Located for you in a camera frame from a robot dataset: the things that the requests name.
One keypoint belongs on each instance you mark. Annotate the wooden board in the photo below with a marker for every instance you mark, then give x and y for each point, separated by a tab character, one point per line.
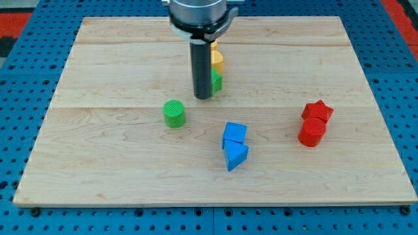
104	141

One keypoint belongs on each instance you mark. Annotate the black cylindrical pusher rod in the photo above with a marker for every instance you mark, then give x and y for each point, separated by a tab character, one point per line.
201	70

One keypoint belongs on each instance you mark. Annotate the red star block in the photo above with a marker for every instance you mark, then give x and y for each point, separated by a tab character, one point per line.
317	110

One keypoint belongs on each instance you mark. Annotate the yellow block behind rod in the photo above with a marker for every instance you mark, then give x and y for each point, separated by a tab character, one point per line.
214	45

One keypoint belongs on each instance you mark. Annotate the red cylinder block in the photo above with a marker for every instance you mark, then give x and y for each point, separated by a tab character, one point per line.
312	131

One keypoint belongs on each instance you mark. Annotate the green star block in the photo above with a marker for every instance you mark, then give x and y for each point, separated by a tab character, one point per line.
217	81

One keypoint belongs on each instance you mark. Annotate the yellow cylinder block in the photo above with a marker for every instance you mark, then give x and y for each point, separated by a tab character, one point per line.
217	61

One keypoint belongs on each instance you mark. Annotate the green cylinder block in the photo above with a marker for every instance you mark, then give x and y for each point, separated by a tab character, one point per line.
174	113

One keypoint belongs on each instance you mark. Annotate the blue cube block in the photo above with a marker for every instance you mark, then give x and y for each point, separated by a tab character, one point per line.
235	132

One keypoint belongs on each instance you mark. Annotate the blue triangle block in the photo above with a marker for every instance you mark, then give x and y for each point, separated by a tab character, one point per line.
235	154

